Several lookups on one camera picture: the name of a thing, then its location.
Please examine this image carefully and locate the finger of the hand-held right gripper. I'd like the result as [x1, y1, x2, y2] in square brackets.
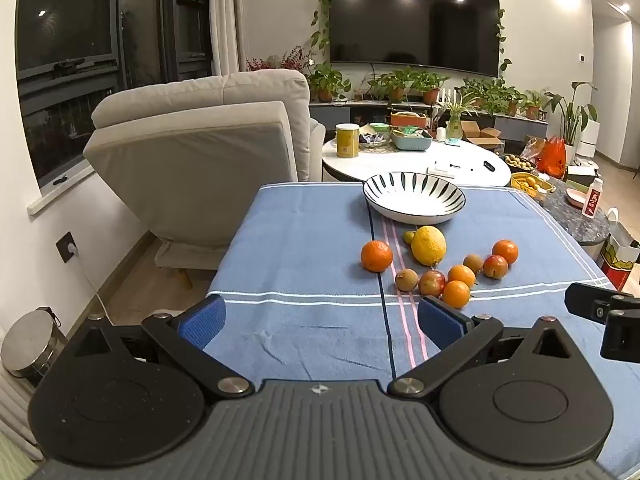
[600, 308, 640, 361]
[565, 282, 640, 322]

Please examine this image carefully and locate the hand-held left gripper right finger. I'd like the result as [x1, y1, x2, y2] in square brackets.
[389, 296, 573, 401]

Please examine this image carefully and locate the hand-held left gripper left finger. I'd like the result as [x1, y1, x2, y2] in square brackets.
[75, 294, 253, 402]

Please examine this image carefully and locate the orange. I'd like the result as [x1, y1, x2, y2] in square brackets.
[447, 264, 477, 289]
[361, 240, 394, 273]
[442, 280, 471, 309]
[492, 239, 519, 266]

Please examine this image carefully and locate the red apple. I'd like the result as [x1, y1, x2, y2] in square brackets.
[418, 270, 446, 298]
[483, 255, 509, 280]

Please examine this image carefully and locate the yellow lemon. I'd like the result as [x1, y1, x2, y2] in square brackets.
[411, 225, 447, 267]

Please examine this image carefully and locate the white black striped bowl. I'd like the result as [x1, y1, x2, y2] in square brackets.
[362, 171, 467, 225]

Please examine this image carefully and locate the printed paper gift bag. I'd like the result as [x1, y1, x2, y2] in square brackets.
[600, 207, 640, 292]

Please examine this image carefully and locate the dark marble round table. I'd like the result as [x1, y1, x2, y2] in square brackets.
[537, 177, 612, 261]

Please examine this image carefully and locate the white bottle red label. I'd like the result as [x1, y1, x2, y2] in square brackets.
[581, 178, 604, 219]

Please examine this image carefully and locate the pink dish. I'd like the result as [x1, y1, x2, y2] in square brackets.
[565, 187, 593, 209]

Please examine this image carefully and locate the blue striped tablecloth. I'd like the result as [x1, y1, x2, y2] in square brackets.
[204, 181, 626, 480]

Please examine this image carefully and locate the green white box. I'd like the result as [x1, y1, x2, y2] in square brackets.
[565, 164, 598, 183]

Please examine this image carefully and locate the yellow basket of tangerines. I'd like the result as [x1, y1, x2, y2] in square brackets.
[511, 172, 556, 197]

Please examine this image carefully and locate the orange plastic bag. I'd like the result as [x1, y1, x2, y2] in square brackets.
[537, 136, 567, 178]

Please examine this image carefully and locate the black tray of longans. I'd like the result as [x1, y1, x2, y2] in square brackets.
[502, 154, 538, 173]

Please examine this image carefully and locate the white oval coffee table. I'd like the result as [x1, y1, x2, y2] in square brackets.
[321, 135, 512, 188]

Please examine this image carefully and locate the white air purifier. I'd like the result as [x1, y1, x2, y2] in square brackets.
[580, 119, 601, 158]

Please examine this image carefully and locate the clear plastic bag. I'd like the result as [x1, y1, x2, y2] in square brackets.
[520, 136, 546, 161]

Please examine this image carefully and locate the beige recliner armchair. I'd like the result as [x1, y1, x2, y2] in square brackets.
[82, 69, 326, 273]

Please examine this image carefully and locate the steel trash can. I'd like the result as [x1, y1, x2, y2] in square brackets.
[0, 306, 68, 386]

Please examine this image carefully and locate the teal plastic basket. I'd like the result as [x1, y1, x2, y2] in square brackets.
[390, 129, 433, 152]

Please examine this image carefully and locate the grey television console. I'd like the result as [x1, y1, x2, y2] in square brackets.
[309, 100, 548, 142]

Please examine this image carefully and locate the tall leafy plant white pot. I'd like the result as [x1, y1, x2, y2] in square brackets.
[545, 80, 599, 163]

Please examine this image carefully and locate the open cardboard box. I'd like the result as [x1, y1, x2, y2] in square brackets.
[461, 120, 503, 150]

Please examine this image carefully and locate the plate of wrapped snacks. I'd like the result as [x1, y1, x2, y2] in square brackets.
[359, 129, 393, 150]

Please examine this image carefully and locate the spider plant in glass vase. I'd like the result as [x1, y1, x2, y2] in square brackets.
[440, 91, 481, 140]

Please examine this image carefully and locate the yellow canister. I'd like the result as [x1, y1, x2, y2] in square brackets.
[335, 123, 361, 158]

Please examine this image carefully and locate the orange storage box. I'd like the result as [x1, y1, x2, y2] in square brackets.
[390, 111, 430, 130]

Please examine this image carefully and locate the green potted plant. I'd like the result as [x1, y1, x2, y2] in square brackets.
[457, 77, 496, 108]
[414, 71, 452, 107]
[367, 66, 417, 104]
[487, 85, 526, 117]
[521, 90, 548, 121]
[306, 61, 352, 103]

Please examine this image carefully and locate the red berry branch decoration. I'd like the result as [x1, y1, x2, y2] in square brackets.
[247, 46, 315, 73]

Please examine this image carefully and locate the black framed balcony door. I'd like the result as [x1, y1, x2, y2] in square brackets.
[117, 0, 216, 88]

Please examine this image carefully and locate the white curtain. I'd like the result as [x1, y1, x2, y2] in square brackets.
[207, 0, 248, 77]

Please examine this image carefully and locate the dark window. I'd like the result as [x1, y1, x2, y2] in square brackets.
[15, 0, 121, 188]

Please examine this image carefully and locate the white power cable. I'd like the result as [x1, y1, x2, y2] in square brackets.
[70, 246, 108, 318]

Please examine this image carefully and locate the dark wall socket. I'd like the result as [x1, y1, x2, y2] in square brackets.
[56, 231, 78, 264]

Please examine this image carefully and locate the wall television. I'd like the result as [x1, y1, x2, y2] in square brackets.
[327, 0, 501, 78]

